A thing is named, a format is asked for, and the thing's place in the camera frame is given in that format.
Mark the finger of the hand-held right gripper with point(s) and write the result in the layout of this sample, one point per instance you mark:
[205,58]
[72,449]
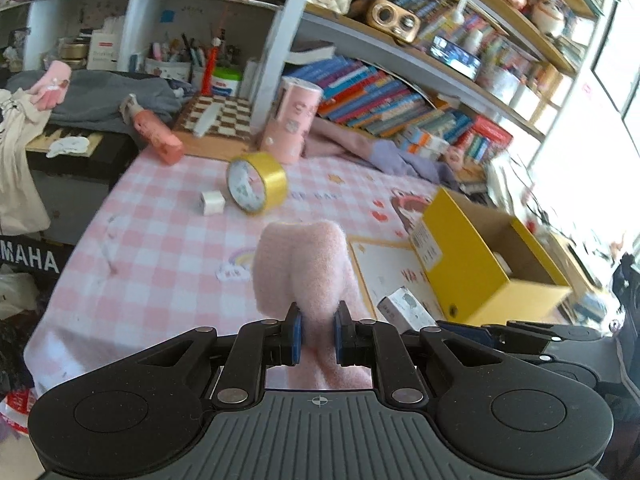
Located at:
[460,327]
[560,331]

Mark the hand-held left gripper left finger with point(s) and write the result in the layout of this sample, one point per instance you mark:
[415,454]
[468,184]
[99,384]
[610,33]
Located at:
[297,335]

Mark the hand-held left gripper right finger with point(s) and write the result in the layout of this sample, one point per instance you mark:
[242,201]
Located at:
[339,335]

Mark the pink fuzzy sock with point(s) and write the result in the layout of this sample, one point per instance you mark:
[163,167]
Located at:
[52,85]
[300,260]

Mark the yellow-edged cardboard box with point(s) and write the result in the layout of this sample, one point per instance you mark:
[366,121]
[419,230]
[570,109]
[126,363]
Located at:
[465,240]

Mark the pink checkered desktop cloth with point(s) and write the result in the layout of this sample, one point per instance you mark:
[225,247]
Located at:
[150,260]

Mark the small white carton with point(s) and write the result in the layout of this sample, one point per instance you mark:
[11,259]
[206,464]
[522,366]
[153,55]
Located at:
[402,307]

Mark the white memo board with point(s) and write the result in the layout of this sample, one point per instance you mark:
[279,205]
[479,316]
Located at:
[385,270]

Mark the small white charger cube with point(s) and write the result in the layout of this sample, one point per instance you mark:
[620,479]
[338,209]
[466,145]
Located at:
[212,202]

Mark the yellow tape roll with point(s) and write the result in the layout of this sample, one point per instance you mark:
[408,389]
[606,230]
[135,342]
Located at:
[270,175]

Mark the pink pig plush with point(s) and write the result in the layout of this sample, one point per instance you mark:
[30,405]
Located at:
[451,157]

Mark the purple cloth garment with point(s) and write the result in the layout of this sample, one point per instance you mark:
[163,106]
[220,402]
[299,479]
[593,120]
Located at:
[390,157]

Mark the orange and white carton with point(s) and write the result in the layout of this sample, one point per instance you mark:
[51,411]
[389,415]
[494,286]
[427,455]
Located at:
[429,139]
[414,147]

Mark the red boxed book set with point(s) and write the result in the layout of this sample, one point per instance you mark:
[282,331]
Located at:
[492,135]

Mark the pink printed tumbler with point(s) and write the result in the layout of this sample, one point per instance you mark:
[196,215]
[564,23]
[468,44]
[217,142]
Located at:
[290,120]

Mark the wooden chessboard box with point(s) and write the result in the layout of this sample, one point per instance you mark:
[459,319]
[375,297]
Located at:
[230,115]

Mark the white rectangular case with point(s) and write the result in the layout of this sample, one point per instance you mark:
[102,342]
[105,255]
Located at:
[206,119]

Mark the white round tin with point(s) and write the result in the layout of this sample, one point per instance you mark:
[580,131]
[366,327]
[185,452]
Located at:
[499,86]

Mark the pink spray bottle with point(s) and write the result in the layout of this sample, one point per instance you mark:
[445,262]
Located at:
[155,135]

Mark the row of colourful books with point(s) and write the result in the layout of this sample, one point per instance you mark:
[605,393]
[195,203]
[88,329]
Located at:
[360,90]

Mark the white tub red label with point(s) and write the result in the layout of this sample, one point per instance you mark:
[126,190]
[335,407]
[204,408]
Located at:
[225,82]

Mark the black digital piano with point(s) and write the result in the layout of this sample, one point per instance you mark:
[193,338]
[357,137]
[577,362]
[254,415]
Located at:
[100,160]

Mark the dark blue printed box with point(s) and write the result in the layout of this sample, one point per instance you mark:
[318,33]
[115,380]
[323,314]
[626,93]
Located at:
[455,55]

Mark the red hanging ornament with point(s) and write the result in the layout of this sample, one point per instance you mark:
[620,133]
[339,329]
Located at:
[207,77]

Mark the black book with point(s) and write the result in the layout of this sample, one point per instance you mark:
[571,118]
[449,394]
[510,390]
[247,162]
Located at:
[312,55]

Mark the red and white plastic bag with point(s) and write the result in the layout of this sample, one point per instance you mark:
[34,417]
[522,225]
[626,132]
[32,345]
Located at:
[15,415]

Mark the small white cloth piece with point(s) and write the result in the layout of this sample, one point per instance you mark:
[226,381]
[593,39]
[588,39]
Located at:
[69,147]

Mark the white pen holder with pens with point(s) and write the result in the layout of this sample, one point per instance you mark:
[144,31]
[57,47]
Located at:
[167,67]

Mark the wooden bookshelf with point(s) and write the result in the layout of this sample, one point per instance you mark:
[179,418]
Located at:
[280,35]

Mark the grey cloth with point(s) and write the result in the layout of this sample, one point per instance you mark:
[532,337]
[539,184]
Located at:
[100,95]

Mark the gold retro radio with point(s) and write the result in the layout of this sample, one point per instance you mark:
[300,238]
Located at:
[390,20]

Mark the beige tote bag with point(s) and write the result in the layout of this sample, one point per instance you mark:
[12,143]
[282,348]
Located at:
[20,170]

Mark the white box red label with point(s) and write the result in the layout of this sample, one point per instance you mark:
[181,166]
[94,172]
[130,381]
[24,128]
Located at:
[102,50]

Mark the gold tin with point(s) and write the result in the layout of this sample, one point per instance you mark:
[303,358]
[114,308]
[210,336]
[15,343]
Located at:
[74,54]

